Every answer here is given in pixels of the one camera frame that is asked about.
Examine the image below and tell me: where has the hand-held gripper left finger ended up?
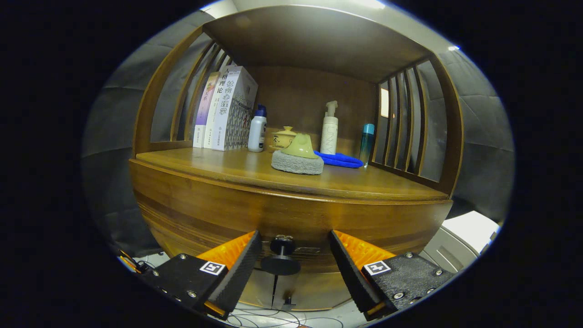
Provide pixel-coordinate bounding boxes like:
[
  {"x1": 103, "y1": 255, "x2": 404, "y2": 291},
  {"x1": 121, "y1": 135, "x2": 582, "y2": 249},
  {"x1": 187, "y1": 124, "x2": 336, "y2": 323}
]
[{"x1": 137, "y1": 230, "x2": 263, "y2": 321}]

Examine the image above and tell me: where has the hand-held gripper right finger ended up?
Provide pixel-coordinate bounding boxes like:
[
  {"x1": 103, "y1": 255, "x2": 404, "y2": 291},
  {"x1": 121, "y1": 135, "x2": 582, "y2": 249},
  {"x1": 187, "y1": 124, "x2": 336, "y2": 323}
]
[{"x1": 329, "y1": 230, "x2": 456, "y2": 321}]

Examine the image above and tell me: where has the black drawer knob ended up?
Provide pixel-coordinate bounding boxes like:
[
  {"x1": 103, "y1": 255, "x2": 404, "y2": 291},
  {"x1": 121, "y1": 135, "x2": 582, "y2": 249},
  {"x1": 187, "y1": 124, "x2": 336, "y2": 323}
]
[{"x1": 261, "y1": 235, "x2": 301, "y2": 276}]

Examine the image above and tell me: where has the wooden drawer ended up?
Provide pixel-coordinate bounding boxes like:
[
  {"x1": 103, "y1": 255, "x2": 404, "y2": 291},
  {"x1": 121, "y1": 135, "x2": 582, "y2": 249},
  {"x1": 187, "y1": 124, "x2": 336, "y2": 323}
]
[{"x1": 129, "y1": 159, "x2": 454, "y2": 276}]

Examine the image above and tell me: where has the green grey scrub brush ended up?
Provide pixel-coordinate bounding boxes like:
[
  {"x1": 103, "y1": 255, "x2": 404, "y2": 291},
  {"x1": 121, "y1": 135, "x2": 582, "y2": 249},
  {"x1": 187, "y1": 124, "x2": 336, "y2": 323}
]
[{"x1": 271, "y1": 133, "x2": 324, "y2": 175}]

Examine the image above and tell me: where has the wooden countertop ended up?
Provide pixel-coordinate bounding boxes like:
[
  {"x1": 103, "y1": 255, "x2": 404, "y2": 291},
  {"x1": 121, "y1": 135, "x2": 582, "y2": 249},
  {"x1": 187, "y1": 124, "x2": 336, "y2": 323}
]
[{"x1": 135, "y1": 147, "x2": 449, "y2": 202}]

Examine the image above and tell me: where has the wooden cabinet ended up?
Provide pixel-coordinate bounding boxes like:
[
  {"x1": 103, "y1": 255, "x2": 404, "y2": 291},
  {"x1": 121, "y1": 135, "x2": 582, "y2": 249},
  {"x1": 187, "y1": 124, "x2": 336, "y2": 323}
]
[{"x1": 129, "y1": 5, "x2": 465, "y2": 313}]

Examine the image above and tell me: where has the orange black tool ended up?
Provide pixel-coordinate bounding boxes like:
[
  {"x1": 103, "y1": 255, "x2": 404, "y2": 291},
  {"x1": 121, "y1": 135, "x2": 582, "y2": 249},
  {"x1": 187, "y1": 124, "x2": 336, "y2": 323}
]
[{"x1": 119, "y1": 250, "x2": 145, "y2": 274}]

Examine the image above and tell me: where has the blue cloth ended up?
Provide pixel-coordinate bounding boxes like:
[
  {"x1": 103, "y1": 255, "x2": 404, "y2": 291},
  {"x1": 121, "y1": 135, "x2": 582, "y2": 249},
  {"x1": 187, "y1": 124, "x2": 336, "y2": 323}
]
[{"x1": 314, "y1": 150, "x2": 364, "y2": 169}]

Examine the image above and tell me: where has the white grey storage unit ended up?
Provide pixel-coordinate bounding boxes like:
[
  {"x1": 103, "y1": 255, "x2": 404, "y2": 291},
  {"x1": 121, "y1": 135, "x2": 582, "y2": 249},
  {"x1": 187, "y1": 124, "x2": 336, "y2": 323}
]
[{"x1": 419, "y1": 210, "x2": 501, "y2": 274}]

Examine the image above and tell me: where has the teal transparent bottle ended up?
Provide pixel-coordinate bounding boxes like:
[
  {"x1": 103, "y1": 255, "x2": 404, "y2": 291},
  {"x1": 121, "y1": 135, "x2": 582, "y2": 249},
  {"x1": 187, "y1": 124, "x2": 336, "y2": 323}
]
[{"x1": 359, "y1": 123, "x2": 375, "y2": 168}]

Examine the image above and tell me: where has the white bottle blue cap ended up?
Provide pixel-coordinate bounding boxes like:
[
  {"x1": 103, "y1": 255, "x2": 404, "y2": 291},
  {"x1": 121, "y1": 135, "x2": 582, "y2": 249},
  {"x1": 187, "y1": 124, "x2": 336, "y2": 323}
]
[{"x1": 248, "y1": 105, "x2": 268, "y2": 153}]

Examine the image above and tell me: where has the white pump bottle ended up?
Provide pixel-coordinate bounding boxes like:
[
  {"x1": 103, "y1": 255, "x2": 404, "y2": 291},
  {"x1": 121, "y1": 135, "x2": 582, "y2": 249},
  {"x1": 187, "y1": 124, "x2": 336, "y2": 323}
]
[{"x1": 320, "y1": 101, "x2": 339, "y2": 155}]

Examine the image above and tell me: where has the yellow lidded teacup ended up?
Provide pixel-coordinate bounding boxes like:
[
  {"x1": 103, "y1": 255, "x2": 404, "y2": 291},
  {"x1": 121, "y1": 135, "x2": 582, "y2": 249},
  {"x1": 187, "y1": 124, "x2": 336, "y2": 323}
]
[{"x1": 269, "y1": 126, "x2": 297, "y2": 153}]

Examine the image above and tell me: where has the white patterned book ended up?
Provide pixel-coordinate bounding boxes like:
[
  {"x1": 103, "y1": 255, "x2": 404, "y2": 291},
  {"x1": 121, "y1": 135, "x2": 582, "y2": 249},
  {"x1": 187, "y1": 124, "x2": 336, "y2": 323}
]
[{"x1": 212, "y1": 66, "x2": 258, "y2": 151}]

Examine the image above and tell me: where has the purple book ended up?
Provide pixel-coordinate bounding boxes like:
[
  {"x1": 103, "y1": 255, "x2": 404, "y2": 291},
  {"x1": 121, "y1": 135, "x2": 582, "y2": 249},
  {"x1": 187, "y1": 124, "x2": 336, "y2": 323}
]
[{"x1": 193, "y1": 72, "x2": 221, "y2": 149}]

